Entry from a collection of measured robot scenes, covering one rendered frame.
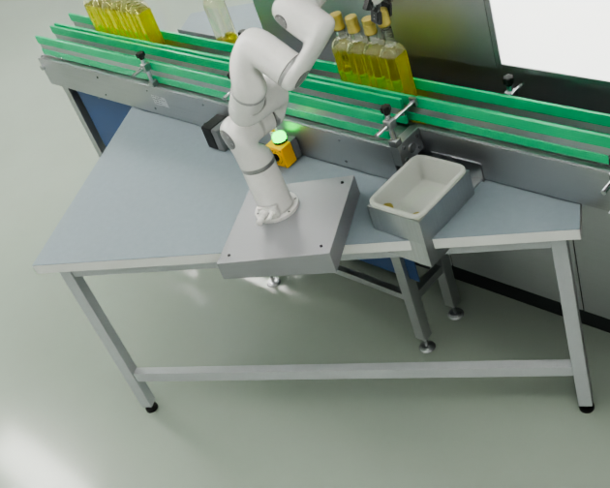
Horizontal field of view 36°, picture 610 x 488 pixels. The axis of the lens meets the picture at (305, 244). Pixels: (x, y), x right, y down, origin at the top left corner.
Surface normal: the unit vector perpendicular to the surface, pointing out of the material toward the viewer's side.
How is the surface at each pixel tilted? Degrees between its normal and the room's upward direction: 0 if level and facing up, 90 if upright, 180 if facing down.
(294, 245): 2
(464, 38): 90
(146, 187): 0
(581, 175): 90
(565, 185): 90
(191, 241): 0
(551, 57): 90
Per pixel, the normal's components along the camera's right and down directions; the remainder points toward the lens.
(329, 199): -0.32, -0.74
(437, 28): -0.64, 0.62
